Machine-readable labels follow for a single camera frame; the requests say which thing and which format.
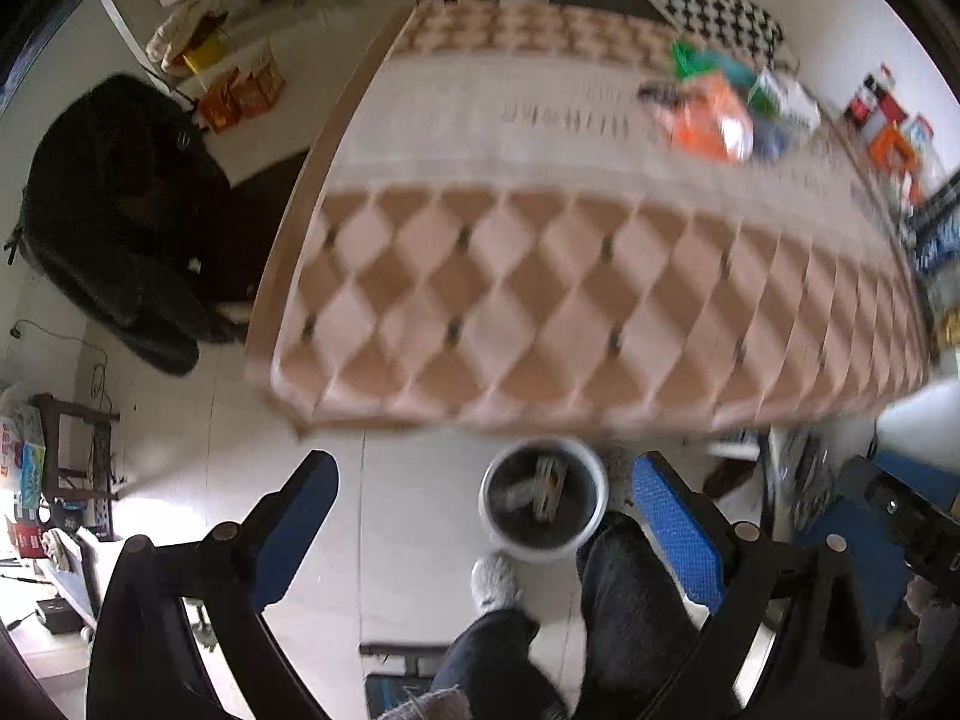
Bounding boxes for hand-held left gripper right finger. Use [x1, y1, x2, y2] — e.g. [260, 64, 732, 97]
[630, 451, 884, 720]

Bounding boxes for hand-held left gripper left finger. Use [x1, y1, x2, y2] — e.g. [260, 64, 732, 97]
[86, 450, 340, 720]

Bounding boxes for white round trash bin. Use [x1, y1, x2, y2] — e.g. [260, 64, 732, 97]
[478, 438, 610, 563]

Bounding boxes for person's right hand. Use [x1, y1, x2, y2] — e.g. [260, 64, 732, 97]
[900, 577, 960, 698]

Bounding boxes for grey fuzzy slipper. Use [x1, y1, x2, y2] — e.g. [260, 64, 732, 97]
[598, 446, 640, 512]
[470, 553, 524, 611]

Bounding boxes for blue plastic stool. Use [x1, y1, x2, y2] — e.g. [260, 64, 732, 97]
[793, 450, 960, 629]

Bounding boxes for person's right leg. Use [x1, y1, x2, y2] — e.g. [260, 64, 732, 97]
[576, 511, 740, 720]

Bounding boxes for person's leg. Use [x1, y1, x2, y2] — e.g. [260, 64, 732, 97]
[429, 606, 567, 720]
[576, 511, 740, 720]

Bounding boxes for crumpled wrappers in bin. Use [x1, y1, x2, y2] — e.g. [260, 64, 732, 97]
[495, 456, 572, 522]

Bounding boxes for person's left leg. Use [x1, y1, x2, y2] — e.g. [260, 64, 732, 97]
[429, 606, 567, 720]

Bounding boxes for dark wooden stool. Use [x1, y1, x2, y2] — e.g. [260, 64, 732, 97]
[31, 393, 122, 542]

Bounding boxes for small black device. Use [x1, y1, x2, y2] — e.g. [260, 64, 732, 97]
[33, 596, 81, 632]

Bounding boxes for colourful printed carton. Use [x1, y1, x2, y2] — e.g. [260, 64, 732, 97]
[0, 388, 47, 527]

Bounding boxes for orange and white box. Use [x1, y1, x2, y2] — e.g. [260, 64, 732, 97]
[868, 114, 937, 205]

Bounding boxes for blue snack packet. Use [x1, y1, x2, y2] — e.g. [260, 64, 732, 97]
[750, 116, 790, 160]

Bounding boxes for orange snack packet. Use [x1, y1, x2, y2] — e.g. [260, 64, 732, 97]
[654, 73, 755, 164]

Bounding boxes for red and black boxes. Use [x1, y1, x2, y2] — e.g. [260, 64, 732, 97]
[843, 64, 908, 137]

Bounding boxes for orange cardboard box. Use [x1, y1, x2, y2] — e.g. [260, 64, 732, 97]
[231, 41, 287, 119]
[197, 67, 245, 134]

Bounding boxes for white and green carton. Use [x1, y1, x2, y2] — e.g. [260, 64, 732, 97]
[748, 67, 823, 137]

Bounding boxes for green snack packet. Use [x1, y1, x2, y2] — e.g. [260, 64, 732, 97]
[670, 40, 757, 89]

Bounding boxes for yellow box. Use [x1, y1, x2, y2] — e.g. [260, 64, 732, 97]
[182, 28, 231, 77]

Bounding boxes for white cloth bundle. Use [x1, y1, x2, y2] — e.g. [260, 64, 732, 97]
[145, 0, 226, 67]

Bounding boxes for black and white patterned cushion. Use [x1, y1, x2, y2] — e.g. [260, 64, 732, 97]
[645, 0, 785, 62]

